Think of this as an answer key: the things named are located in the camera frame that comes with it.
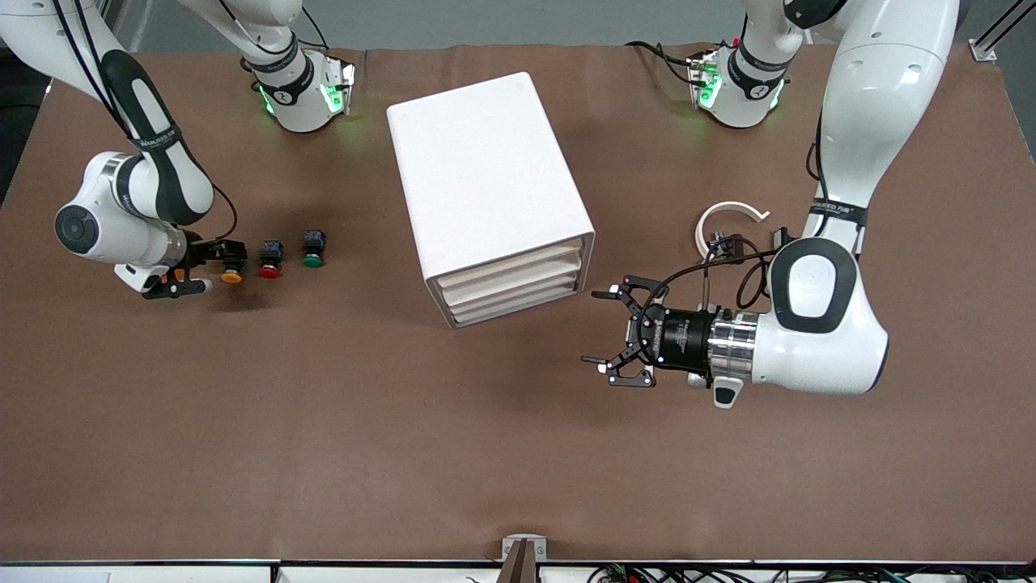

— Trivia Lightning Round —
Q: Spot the white plastic drawer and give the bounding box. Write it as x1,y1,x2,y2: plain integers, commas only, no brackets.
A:
435,240,584,292
447,275,580,326
441,259,582,307

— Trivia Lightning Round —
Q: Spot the white drawer cabinet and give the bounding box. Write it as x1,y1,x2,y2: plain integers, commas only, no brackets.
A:
387,71,597,330

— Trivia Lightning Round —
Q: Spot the brown table mat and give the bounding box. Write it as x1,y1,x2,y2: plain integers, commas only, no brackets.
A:
0,42,1036,564

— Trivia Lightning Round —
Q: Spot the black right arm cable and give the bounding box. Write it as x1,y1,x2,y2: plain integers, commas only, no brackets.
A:
49,0,240,244

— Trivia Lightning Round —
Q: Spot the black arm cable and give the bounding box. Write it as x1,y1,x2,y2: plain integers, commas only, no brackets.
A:
49,0,240,244
660,235,782,313

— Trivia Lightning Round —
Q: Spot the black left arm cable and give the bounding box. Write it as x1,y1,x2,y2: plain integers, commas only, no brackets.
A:
660,235,782,313

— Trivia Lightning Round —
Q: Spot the white curved plastic ring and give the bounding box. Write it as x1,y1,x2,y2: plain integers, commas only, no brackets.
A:
696,201,771,253

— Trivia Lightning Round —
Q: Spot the grey metal bracket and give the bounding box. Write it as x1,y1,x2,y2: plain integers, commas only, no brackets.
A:
502,534,548,561

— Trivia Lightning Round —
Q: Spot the brown wedge post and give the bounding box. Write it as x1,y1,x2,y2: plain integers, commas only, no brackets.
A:
495,541,539,583

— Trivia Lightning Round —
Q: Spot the black right base cable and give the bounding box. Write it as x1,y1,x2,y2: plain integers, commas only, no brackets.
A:
299,8,329,49

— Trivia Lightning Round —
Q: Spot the black base cable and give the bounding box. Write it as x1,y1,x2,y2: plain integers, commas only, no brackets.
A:
299,8,329,49
627,39,701,86

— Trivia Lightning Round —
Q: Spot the black left base cable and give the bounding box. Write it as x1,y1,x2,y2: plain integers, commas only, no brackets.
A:
627,39,701,86

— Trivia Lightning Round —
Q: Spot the aluminium frame profile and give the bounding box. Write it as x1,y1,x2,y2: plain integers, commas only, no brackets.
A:
969,0,1025,62

